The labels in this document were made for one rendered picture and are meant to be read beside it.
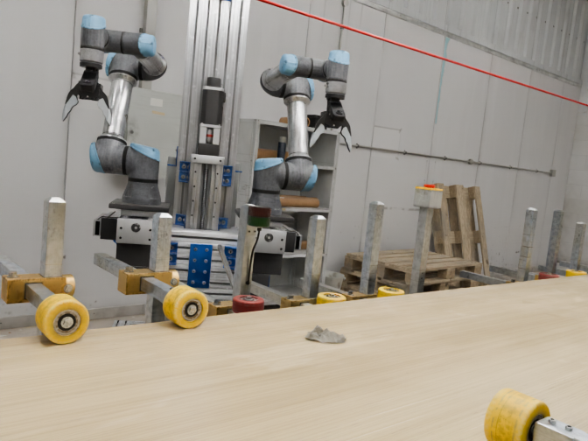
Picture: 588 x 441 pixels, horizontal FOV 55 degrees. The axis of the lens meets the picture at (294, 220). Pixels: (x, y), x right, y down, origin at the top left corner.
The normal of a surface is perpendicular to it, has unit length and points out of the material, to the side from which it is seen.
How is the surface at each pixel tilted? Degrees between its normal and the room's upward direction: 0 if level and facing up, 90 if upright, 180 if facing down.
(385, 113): 90
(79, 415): 0
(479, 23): 90
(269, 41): 90
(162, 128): 90
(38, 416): 0
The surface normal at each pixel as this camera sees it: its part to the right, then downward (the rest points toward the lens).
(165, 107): 0.65, 0.15
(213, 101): 0.18, 0.12
